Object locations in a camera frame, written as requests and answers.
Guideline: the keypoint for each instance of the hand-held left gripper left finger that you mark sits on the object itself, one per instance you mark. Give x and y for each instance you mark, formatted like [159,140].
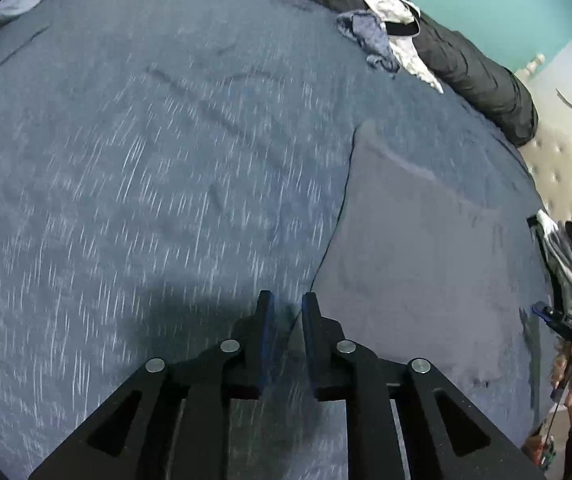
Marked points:
[267,340]

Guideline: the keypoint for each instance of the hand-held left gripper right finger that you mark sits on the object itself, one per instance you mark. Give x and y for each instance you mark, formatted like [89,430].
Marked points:
[308,340]

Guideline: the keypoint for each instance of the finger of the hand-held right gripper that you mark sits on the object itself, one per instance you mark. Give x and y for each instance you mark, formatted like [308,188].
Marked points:
[546,311]

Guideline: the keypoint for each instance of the grey boxer briefs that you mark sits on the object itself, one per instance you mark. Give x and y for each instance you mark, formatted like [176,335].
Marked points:
[416,260]

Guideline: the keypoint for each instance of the stack of folded grey clothes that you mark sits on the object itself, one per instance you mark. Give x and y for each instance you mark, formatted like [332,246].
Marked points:
[558,260]

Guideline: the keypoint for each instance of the colourful patterned object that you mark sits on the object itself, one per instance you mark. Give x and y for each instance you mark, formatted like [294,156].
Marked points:
[541,452]

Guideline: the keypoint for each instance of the cream tufted headboard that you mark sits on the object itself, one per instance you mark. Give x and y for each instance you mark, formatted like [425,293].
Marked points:
[566,160]

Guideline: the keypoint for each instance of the dark grey rolled duvet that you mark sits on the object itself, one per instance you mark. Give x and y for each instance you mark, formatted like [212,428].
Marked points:
[466,60]

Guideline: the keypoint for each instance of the blue-grey crumpled garment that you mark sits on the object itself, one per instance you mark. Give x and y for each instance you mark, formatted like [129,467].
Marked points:
[371,35]

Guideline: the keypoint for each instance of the white and black garment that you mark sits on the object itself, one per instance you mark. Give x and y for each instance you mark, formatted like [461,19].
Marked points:
[391,0]

